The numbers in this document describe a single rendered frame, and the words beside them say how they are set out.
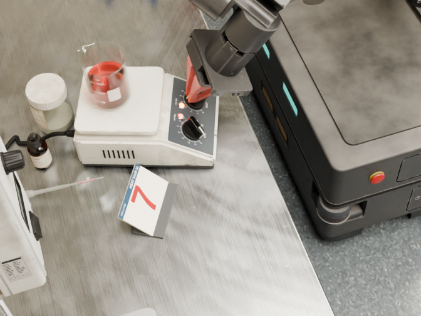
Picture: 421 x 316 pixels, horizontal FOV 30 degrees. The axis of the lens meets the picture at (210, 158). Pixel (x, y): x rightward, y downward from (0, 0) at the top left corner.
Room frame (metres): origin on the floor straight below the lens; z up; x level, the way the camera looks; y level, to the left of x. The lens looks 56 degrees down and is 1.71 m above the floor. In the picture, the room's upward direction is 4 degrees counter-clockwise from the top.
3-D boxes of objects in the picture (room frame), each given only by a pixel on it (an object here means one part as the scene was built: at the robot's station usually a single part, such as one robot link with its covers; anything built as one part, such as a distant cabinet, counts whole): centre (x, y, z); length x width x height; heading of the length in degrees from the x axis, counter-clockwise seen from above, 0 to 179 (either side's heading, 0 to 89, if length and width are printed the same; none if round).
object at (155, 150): (0.71, 0.10, 0.79); 0.22 x 0.13 x 0.08; 84
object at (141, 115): (0.71, 0.12, 0.83); 0.12 x 0.12 x 0.01; 84
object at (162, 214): (0.58, 0.09, 0.77); 0.09 x 0.06 x 0.04; 164
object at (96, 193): (0.62, 0.17, 0.76); 0.06 x 0.06 x 0.02
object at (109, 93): (0.72, 0.14, 0.88); 0.07 x 0.06 x 0.08; 62
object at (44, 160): (0.67, 0.25, 0.78); 0.03 x 0.03 x 0.07
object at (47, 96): (0.75, 0.23, 0.79); 0.06 x 0.06 x 0.08
